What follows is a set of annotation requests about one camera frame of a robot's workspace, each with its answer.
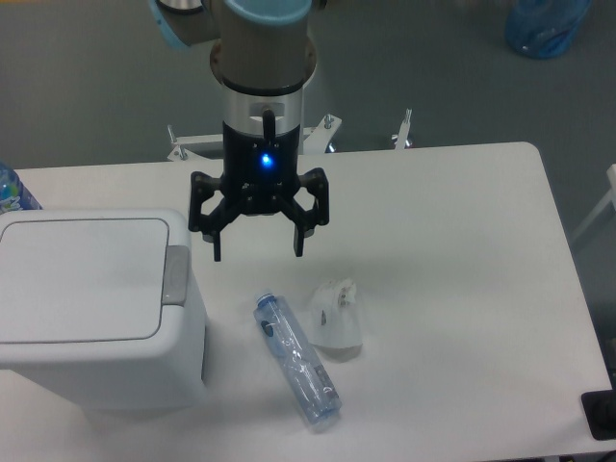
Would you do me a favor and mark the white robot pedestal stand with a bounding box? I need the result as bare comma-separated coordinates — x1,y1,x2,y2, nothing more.
167,108,414,162

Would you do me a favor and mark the crumpled clear plastic bag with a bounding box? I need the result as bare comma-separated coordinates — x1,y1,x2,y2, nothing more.
308,278,363,349

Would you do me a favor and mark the clear blue plastic bottle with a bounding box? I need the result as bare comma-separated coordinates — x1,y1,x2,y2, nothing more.
253,292,342,427

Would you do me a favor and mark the white push-lid trash can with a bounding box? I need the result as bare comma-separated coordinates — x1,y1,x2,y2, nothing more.
1,209,207,410

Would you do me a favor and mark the blue plastic bag on floor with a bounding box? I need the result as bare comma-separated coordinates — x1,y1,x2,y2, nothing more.
504,0,593,60

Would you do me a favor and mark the blue labelled bottle at edge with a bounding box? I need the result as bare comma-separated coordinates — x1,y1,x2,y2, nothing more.
0,163,43,214

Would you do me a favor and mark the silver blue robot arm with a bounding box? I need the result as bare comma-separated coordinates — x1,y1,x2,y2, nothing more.
148,1,329,260

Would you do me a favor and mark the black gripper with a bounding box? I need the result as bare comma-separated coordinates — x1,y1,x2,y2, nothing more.
188,124,330,262

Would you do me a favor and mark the white furniture frame at right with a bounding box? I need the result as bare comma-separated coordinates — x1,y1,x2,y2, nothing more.
570,164,615,251

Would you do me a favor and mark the black device at table corner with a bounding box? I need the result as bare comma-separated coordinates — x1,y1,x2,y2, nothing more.
581,390,615,441

